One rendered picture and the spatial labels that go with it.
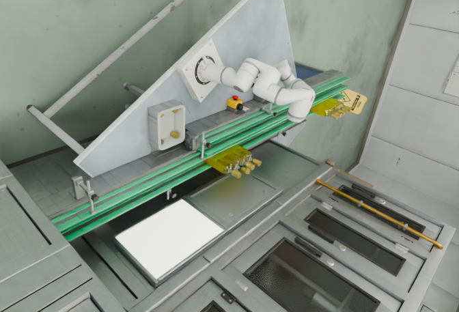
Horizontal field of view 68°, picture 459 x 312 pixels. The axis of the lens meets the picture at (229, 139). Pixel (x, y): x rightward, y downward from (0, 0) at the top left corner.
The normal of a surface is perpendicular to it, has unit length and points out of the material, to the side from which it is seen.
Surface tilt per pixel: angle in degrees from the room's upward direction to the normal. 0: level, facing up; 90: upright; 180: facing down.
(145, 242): 90
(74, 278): 90
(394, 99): 90
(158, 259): 90
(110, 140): 0
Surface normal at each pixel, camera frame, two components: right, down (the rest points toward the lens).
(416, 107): -0.68, 0.32
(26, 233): 0.08, -0.86
